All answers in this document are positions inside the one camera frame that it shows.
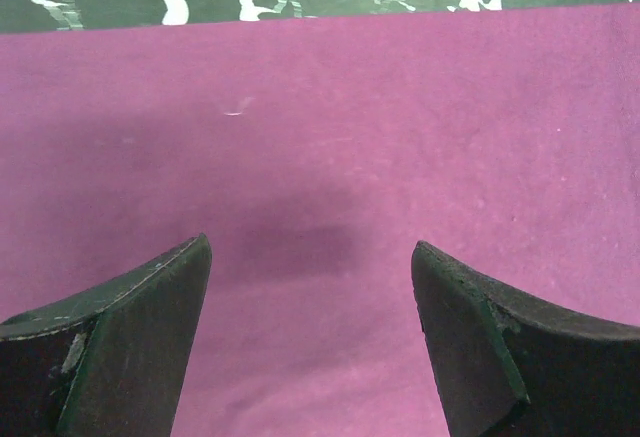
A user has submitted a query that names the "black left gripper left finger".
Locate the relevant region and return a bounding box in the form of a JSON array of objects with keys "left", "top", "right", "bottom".
[{"left": 1, "top": 235, "right": 212, "bottom": 437}]

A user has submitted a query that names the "purple cloth drape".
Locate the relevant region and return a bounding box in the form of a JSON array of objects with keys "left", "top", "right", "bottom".
[{"left": 1, "top": 4, "right": 639, "bottom": 436}]

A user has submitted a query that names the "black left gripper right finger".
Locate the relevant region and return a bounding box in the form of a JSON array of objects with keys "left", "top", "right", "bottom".
[{"left": 411, "top": 241, "right": 639, "bottom": 437}]

